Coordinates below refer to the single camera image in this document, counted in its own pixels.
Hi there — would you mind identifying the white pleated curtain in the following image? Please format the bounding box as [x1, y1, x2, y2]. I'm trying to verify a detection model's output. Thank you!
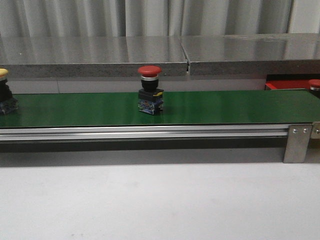
[0, 0, 320, 37]

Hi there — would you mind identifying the red plastic tray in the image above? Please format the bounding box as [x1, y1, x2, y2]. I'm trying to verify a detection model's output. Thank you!
[264, 79, 312, 94]

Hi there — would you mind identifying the grey granite counter slab left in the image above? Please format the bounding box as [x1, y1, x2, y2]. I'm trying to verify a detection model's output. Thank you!
[0, 36, 188, 78]

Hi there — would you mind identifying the steel conveyor end plate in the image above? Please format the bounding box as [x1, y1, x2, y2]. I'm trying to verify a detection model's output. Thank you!
[310, 121, 320, 139]

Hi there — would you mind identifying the aluminium conveyor frame rail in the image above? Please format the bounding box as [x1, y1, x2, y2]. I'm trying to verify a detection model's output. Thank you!
[0, 124, 289, 143]

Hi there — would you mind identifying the steel conveyor support bracket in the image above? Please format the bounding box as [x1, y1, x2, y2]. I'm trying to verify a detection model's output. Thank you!
[283, 124, 312, 164]

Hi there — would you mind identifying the red mushroom push button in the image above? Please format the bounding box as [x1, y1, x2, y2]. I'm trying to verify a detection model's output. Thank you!
[308, 79, 320, 98]
[138, 65, 164, 115]

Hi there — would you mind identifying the green conveyor belt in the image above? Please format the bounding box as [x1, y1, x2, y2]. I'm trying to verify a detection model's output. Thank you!
[0, 90, 320, 128]

